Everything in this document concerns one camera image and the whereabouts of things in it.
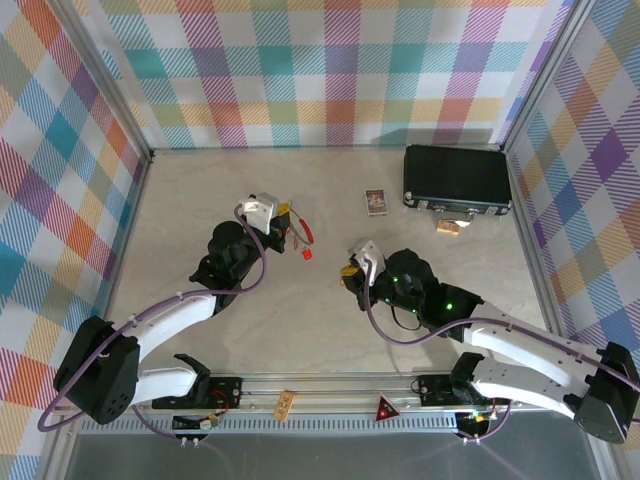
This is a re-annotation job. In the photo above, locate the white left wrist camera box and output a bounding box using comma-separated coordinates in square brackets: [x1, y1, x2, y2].
[236, 192, 281, 235]

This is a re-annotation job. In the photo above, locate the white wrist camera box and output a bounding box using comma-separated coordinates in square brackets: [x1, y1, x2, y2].
[236, 192, 281, 235]
[348, 238, 386, 289]

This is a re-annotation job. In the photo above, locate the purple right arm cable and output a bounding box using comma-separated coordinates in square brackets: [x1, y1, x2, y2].
[362, 259, 640, 444]

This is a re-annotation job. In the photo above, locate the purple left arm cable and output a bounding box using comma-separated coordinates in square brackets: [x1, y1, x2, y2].
[37, 209, 271, 446]

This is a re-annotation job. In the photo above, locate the aluminium frame post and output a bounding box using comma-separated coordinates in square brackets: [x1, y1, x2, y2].
[499, 0, 599, 151]
[54, 0, 154, 166]

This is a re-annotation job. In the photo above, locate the red triangular warning sign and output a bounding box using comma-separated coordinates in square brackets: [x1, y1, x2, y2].
[374, 394, 400, 424]

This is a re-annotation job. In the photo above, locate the perforated metal strip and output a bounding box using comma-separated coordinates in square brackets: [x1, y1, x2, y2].
[79, 417, 461, 435]

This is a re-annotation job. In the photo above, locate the metal keyring with red handle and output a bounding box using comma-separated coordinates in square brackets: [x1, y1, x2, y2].
[286, 212, 315, 250]

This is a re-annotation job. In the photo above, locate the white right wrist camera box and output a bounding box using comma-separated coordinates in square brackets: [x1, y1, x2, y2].
[348, 238, 386, 289]

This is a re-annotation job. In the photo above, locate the aluminium front rail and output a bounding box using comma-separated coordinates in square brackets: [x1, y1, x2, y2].
[52, 372, 591, 417]

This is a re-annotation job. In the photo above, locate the aluminium side rail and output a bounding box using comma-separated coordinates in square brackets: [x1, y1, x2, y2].
[44, 152, 154, 480]
[502, 147, 619, 480]

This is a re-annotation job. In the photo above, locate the small green circuit board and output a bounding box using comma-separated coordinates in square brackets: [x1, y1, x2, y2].
[457, 408, 501, 437]
[172, 413, 221, 432]

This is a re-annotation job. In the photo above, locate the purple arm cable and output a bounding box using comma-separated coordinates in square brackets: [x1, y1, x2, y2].
[37, 209, 271, 446]
[362, 259, 640, 444]

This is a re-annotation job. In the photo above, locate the playing card box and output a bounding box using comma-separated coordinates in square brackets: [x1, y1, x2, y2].
[363, 188, 390, 218]

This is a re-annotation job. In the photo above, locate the black ribbed aluminium case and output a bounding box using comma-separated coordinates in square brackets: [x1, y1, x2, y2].
[402, 144, 514, 219]

